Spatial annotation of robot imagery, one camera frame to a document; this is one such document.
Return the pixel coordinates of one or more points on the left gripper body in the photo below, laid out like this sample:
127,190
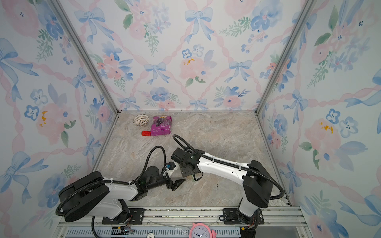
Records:
162,181

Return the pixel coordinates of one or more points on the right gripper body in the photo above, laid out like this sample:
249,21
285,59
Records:
184,170

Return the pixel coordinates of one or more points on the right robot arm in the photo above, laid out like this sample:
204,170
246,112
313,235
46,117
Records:
256,182

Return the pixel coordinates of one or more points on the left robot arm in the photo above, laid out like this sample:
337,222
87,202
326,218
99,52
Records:
95,195

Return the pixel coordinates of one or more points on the purple snack box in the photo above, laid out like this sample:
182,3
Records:
161,125

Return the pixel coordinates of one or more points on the red toy brick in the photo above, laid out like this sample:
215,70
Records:
146,133

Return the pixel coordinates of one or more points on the pink alarm clock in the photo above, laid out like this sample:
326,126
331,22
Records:
201,230

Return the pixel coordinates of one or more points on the patterned white bowl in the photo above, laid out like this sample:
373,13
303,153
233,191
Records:
141,120

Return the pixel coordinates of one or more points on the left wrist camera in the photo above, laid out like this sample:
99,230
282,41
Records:
169,169

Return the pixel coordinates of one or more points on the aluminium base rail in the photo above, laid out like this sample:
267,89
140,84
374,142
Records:
178,222

